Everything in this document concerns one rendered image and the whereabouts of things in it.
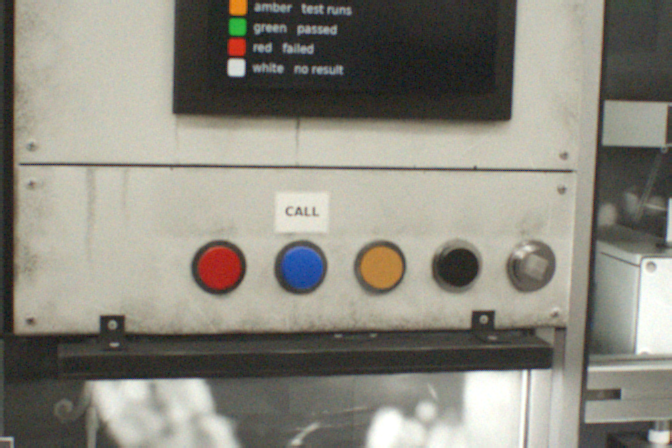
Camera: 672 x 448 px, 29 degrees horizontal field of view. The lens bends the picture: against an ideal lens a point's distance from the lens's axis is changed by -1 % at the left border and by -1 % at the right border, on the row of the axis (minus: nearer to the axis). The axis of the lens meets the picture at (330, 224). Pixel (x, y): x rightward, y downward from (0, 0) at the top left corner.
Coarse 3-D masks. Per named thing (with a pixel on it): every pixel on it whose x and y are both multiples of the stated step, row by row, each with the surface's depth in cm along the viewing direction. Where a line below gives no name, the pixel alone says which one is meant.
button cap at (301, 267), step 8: (296, 248) 94; (304, 248) 93; (288, 256) 93; (296, 256) 93; (304, 256) 93; (312, 256) 94; (288, 264) 93; (296, 264) 93; (304, 264) 93; (312, 264) 94; (320, 264) 94; (288, 272) 93; (296, 272) 93; (304, 272) 94; (312, 272) 94; (320, 272) 94; (288, 280) 93; (296, 280) 93; (304, 280) 94; (312, 280) 94
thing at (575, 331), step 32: (576, 192) 100; (576, 224) 100; (576, 256) 100; (576, 288) 101; (576, 320) 101; (576, 352) 102; (544, 384) 101; (576, 384) 102; (544, 416) 102; (576, 416) 102
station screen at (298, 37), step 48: (240, 0) 89; (288, 0) 89; (336, 0) 90; (384, 0) 91; (432, 0) 92; (480, 0) 92; (240, 48) 89; (288, 48) 90; (336, 48) 91; (384, 48) 91; (432, 48) 92; (480, 48) 93
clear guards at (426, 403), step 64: (640, 0) 99; (640, 64) 100; (640, 128) 100; (640, 192) 101; (640, 256) 102; (640, 320) 103; (0, 384) 92; (64, 384) 93; (128, 384) 94; (192, 384) 95; (256, 384) 96; (320, 384) 97; (384, 384) 98; (448, 384) 99; (512, 384) 101; (640, 384) 103
